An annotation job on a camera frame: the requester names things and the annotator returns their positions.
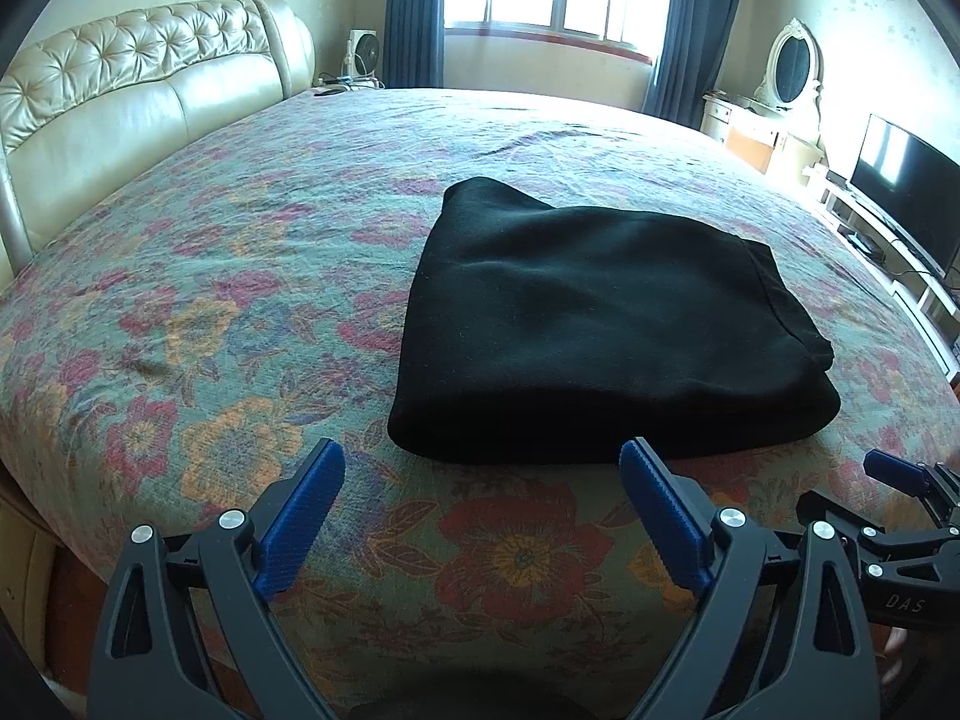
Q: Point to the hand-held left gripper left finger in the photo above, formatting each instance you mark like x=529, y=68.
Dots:
x=300, y=517

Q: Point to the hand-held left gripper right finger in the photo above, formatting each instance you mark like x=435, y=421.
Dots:
x=664, y=510

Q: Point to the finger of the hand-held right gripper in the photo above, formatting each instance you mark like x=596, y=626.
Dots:
x=885, y=521
x=896, y=471

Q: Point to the black pants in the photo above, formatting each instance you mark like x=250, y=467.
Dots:
x=600, y=330

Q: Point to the person's right hand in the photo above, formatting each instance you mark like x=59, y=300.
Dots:
x=894, y=652

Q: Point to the white television stand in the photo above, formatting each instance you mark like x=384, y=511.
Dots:
x=900, y=277

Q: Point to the black set-top box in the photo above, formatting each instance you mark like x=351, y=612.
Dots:
x=864, y=241

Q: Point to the brown bed base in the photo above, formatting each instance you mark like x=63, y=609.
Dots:
x=79, y=615

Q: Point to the floral bedspread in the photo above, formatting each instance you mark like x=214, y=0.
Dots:
x=187, y=277

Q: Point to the person's leg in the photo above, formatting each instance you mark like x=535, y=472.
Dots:
x=487, y=711

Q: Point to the black television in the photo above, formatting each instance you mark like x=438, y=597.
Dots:
x=907, y=187

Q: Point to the cream nightstand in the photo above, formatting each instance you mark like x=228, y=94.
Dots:
x=22, y=585

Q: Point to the cream dresser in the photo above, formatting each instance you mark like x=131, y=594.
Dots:
x=750, y=139

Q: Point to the white oval vanity mirror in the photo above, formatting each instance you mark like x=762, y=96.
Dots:
x=791, y=67

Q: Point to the cream tufted leather headboard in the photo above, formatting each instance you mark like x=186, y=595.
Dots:
x=127, y=97

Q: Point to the white fan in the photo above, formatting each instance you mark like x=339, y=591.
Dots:
x=366, y=56

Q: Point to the dark blue curtain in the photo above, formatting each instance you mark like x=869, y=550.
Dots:
x=416, y=15
x=694, y=30

